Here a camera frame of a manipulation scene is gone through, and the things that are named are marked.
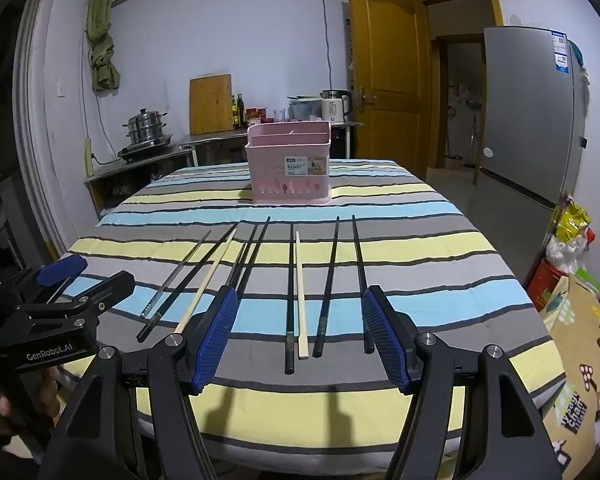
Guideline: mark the yellow wooden door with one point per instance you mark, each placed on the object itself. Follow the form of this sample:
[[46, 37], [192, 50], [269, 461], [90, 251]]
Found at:
[[385, 60]]

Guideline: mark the wall calendar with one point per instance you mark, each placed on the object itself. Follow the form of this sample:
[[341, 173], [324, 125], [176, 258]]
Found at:
[[347, 45]]

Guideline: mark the yellow snack bag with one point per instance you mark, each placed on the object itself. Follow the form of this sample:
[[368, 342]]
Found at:
[[572, 220]]

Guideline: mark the silver metal chopstick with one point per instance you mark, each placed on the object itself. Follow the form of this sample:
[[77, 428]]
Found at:
[[175, 275]]

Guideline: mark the black chopstick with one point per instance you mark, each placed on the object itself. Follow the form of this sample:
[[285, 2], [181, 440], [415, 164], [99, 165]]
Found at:
[[290, 300], [245, 252], [180, 294], [327, 285], [255, 255]]

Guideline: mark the wooden cutting board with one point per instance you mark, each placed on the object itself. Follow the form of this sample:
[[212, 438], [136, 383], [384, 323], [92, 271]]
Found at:
[[210, 105]]

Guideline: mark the black stove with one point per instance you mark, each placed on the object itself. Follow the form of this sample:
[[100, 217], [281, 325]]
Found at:
[[145, 151]]

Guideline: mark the pink plastic basket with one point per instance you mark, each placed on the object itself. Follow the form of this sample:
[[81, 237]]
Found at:
[[280, 185]]

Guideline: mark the white wall switch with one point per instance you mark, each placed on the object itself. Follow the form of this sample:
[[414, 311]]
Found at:
[[60, 87]]

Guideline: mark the clear plastic storage box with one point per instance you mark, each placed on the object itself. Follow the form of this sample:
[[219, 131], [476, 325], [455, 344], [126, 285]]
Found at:
[[305, 109]]

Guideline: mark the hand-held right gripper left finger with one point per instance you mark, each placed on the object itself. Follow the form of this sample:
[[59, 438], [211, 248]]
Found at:
[[214, 340]]

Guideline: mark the green hanging cloth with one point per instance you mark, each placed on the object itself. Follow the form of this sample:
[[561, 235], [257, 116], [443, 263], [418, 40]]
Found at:
[[102, 60]]

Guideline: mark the printed cardboard box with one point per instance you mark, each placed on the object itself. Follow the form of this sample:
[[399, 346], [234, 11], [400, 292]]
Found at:
[[580, 350]]

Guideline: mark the white plastic bag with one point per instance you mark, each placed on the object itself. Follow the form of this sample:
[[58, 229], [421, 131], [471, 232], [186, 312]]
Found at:
[[565, 255]]

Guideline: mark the striped tablecloth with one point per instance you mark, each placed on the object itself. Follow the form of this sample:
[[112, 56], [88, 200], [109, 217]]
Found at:
[[405, 245]]

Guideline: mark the white electric kettle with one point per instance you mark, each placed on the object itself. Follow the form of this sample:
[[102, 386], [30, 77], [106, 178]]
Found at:
[[335, 109]]

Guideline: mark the grey refrigerator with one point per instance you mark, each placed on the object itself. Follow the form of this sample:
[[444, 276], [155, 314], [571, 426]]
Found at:
[[525, 110]]

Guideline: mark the dark oil bottle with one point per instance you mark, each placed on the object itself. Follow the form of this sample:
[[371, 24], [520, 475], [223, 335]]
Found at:
[[241, 115], [235, 115]]

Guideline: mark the mop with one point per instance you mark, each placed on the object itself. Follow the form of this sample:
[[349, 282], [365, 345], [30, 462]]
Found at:
[[474, 140]]

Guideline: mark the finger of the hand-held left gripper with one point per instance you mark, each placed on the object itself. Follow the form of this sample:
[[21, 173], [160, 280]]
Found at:
[[60, 267], [105, 292]]

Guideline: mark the yellowed power strip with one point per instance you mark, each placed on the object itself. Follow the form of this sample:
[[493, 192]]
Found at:
[[87, 157]]

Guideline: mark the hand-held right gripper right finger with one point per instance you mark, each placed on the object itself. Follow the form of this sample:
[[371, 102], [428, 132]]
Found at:
[[386, 340]]

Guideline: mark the steel steamer pot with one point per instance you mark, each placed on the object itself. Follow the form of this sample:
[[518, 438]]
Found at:
[[145, 125]]

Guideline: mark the green packet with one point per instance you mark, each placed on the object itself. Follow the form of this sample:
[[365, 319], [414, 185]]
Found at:
[[590, 280]]

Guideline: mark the wooden chopstick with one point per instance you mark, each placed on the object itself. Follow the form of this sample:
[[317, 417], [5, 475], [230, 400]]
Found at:
[[205, 285], [301, 300]]

